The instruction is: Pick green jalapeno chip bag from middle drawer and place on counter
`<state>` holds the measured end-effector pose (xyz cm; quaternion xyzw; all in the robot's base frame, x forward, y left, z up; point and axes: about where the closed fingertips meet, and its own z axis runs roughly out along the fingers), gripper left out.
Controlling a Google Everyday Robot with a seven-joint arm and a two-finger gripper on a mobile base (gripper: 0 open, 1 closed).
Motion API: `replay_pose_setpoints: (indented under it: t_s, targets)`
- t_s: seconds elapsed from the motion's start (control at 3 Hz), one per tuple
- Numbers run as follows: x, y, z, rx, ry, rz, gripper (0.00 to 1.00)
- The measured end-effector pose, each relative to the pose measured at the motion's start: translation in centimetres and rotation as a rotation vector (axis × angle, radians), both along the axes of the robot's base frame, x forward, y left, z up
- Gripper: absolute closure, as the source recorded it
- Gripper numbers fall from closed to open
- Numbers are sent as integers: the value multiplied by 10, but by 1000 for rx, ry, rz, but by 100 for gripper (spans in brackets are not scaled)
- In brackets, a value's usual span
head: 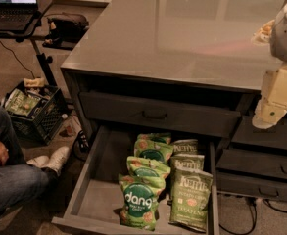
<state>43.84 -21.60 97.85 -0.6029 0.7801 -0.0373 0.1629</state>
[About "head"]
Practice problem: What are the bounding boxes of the green Kettle jalapeno bag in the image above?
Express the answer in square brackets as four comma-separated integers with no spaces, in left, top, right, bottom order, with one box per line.
[169,169,213,232]

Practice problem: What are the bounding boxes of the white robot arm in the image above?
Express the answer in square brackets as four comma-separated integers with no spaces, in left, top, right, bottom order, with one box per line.
[252,0,287,129]

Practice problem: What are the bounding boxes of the green chip bag in crate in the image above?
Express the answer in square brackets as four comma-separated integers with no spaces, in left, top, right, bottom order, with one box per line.
[4,88,40,117]

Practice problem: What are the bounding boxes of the tan snack bag in crate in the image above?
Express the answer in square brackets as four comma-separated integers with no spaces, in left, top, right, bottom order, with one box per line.
[24,78,45,88]

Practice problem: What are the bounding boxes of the closed grey top drawer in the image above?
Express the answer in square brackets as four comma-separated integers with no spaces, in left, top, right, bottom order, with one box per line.
[79,91,240,137]

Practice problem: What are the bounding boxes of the open grey middle drawer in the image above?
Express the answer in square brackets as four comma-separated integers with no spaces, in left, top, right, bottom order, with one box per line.
[52,125,219,235]

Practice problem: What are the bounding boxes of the dark bag on floor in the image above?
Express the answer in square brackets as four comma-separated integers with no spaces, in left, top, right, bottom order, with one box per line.
[43,12,89,50]

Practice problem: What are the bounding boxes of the green dang chip bag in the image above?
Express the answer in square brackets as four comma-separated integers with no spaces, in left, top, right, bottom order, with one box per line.
[119,174,166,231]
[137,133,171,144]
[134,139,173,165]
[126,156,170,179]

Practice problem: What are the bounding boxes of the front green Dang chip bag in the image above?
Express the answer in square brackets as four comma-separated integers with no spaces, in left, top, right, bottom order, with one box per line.
[119,174,166,231]

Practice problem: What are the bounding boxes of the back green Dang chip bag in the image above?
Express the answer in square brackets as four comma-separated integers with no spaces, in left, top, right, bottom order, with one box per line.
[137,133,171,144]

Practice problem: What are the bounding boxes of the back green Kettle chip bag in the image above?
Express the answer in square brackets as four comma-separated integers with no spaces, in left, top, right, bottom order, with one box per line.
[172,139,198,155]

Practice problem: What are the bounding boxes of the green kettle chip bag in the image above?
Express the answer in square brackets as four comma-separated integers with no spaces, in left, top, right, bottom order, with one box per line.
[167,153,206,201]
[172,139,198,155]

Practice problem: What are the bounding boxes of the grey cabinet with counter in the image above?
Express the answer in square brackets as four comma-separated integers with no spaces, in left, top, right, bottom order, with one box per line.
[62,0,284,136]

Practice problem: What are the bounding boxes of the middle green Kettle chip bag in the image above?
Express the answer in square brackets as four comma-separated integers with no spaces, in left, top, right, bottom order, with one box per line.
[167,153,206,201]

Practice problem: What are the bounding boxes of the right grey drawer stack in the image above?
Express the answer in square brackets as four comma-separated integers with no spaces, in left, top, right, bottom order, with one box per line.
[216,116,287,202]

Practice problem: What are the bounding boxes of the person's leg in jeans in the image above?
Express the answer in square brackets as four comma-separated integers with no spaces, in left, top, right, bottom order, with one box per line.
[0,107,57,212]

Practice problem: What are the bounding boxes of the white sneaker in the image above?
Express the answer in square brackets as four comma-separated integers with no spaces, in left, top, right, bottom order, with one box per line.
[45,146,71,176]
[27,155,49,168]

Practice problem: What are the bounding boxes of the black plastic crate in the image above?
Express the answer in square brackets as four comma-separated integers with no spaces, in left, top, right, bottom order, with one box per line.
[0,81,67,145]

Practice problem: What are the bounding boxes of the black power strip on floor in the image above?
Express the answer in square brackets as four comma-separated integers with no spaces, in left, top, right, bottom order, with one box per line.
[72,130,90,162]

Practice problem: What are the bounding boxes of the black laptop stand table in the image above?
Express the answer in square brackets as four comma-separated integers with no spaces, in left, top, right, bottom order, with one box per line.
[0,0,57,86]

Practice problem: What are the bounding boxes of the black laptop cable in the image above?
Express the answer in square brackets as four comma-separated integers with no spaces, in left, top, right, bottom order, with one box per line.
[0,38,37,80]

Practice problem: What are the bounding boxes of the black cable on floor right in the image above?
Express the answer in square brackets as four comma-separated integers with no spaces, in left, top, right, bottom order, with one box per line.
[218,197,287,235]

